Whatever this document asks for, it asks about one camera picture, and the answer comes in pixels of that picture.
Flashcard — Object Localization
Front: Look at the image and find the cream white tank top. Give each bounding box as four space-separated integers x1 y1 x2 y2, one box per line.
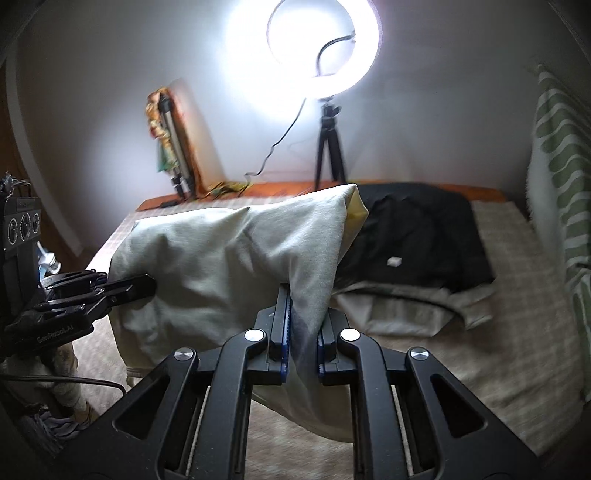
109 184 368 442

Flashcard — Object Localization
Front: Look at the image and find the gloved left hand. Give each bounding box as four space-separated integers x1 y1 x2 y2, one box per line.
52 343 88 413

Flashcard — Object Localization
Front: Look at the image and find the pink white checked bedspread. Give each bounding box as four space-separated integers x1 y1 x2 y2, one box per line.
68 195 588 480

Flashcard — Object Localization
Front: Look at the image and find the black folded garment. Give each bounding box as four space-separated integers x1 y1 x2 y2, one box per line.
335 183 495 293

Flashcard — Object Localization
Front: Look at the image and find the folded silver black tripod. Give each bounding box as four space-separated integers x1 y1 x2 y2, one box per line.
157 90 195 200

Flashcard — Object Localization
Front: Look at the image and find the colourful floral cloth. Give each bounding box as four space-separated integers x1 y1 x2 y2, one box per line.
145 88 177 174

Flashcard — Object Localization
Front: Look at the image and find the orange patterned fabric strip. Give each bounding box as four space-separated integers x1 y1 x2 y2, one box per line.
167 81 206 199

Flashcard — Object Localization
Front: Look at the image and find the orange bed sheet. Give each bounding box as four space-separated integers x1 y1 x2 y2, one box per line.
136 181 507 212

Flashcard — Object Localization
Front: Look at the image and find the green white patterned pillow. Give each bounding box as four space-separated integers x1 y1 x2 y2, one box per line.
526 64 590 402

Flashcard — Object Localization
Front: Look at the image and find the black mini tripod stand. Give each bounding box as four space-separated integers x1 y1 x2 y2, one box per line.
314 98 348 191

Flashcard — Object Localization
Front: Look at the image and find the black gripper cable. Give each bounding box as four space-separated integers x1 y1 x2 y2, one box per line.
0 373 129 395

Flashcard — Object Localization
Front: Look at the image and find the white ring light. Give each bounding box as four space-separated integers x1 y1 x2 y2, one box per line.
219 1 382 119

